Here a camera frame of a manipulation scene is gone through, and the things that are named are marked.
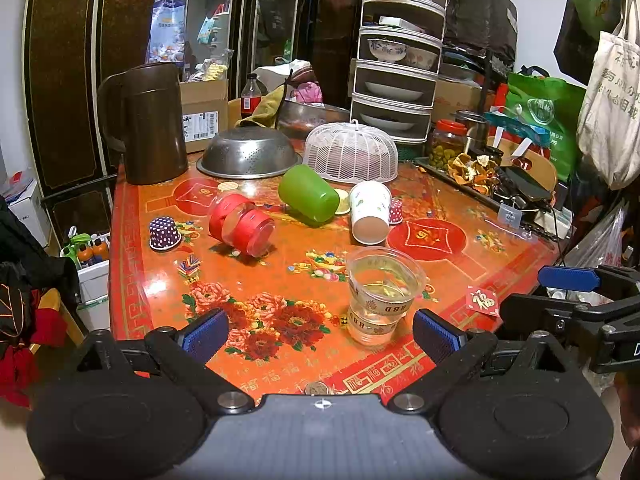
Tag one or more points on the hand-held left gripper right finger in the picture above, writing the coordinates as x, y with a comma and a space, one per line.
434, 334

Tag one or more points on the clear plastic bag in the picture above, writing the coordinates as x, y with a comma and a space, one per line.
600, 240

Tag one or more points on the dried orange peels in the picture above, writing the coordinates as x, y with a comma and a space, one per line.
470, 172

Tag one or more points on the dark wooden wardrobe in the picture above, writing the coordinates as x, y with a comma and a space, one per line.
70, 60

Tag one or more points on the steel basin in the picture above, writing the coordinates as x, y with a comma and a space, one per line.
310, 115

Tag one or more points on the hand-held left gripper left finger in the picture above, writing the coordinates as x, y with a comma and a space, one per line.
205, 336

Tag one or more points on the blue white snack bag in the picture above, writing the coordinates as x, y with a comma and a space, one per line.
167, 25

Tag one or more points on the teal paper bag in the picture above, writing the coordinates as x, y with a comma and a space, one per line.
517, 127

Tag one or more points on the green shopping bag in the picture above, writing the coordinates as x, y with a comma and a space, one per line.
545, 105

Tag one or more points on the brown plastic pitcher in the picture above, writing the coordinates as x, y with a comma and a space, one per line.
150, 125

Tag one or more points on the white mesh food cover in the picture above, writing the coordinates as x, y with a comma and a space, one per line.
350, 152

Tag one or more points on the blue patterned bowl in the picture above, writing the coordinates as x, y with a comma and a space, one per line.
387, 50

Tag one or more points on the red translucent plastic cup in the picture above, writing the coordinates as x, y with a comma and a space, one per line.
240, 225

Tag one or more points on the white foam box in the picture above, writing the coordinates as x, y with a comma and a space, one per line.
95, 285

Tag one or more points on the white plate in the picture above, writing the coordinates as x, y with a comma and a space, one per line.
392, 91
387, 122

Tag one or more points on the clear plastic cup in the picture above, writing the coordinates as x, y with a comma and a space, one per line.
385, 280
372, 331

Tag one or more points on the white paper cup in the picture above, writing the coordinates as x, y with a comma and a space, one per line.
370, 205

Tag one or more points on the coin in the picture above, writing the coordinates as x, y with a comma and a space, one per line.
316, 388

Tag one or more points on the red polka dot small cup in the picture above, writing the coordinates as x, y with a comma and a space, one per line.
396, 211

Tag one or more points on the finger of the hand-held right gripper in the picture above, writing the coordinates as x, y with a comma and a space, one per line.
530, 311
570, 278

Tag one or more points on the yellow green cloth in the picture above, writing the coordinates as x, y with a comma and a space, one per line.
265, 107

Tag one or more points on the white carton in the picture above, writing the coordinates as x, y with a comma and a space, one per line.
27, 210

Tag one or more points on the red square sticker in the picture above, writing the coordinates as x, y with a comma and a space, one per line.
482, 301

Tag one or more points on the steel colander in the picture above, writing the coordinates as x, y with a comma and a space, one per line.
250, 152

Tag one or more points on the white tiered dish rack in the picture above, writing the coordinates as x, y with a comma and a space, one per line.
440, 35

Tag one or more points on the steel canister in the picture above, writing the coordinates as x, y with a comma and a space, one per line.
475, 130

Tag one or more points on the cola bottle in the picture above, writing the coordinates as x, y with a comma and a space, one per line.
252, 97

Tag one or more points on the white canvas tote bag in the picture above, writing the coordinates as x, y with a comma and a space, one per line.
612, 110

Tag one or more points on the purple polka dot small cup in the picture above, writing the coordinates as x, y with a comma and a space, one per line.
164, 233

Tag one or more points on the red cloth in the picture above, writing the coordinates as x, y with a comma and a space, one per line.
20, 365

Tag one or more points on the cardboard box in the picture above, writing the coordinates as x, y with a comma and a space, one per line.
205, 110

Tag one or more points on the white bowl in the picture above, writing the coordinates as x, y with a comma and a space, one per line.
422, 58

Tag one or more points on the white power strip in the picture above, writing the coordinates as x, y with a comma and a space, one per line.
555, 222

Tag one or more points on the black fabric cover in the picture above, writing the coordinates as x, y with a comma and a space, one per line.
480, 20

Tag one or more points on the black hanging bag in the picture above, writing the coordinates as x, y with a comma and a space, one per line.
575, 50

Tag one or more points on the pink cloth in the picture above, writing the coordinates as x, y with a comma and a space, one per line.
309, 94

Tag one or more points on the dark serving tray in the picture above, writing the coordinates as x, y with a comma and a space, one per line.
480, 199

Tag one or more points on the pickle jar with red lid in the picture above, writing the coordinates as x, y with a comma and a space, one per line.
445, 145

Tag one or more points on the green plastic cup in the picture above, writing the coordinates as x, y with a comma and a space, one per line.
307, 192

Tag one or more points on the dark clothing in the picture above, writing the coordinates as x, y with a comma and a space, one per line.
25, 270

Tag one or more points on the person's right forearm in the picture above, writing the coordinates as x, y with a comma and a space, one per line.
631, 420

